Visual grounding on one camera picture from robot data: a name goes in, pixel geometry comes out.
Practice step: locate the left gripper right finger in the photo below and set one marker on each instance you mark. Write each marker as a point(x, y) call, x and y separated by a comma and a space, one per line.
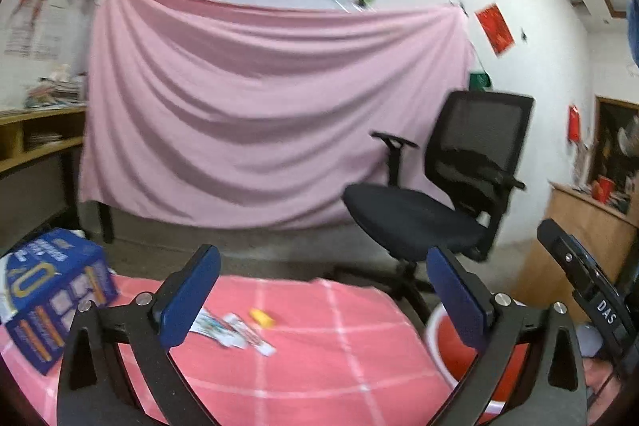
point(550, 388)

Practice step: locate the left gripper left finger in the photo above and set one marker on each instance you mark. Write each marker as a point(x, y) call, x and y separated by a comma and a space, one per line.
point(95, 387)

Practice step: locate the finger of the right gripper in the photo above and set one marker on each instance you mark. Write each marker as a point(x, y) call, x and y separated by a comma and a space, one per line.
point(575, 261)

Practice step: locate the white tube wrapper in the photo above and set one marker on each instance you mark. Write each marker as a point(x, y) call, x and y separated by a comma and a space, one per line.
point(239, 326)

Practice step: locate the yellow small wrapper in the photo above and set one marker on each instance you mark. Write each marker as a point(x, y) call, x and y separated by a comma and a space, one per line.
point(261, 318)

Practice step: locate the red plastic trash bucket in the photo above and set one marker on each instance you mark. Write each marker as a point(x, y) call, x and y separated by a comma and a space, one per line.
point(453, 358)

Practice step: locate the person's right hand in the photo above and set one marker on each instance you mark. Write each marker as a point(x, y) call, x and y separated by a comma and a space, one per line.
point(602, 382)

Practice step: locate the wooden cabinet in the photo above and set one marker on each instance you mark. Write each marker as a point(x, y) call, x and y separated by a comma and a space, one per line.
point(605, 234)

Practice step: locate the red cup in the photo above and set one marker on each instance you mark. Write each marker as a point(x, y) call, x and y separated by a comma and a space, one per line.
point(602, 188)

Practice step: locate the blue cardboard box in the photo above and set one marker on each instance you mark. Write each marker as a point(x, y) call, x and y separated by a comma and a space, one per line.
point(42, 284)

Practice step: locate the pink checkered tablecloth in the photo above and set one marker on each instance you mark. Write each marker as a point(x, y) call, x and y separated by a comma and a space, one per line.
point(343, 356)

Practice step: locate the black office chair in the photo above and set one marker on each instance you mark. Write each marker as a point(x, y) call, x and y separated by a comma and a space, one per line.
point(472, 156)

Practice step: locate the red hanging ornament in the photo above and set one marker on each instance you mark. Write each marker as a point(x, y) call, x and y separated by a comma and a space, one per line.
point(574, 125)

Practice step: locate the green sign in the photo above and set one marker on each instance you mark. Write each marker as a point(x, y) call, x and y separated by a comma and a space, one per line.
point(479, 81)

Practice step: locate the wooden shelf desk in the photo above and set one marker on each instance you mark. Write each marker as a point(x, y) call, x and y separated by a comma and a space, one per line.
point(40, 150)

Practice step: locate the red diamond paper poster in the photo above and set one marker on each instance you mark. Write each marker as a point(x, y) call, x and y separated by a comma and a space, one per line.
point(496, 29)

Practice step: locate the stack of books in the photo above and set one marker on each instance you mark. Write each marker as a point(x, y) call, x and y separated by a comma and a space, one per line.
point(59, 89)

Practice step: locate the pink hanging sheet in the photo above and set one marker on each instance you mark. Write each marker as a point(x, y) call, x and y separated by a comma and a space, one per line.
point(222, 116)

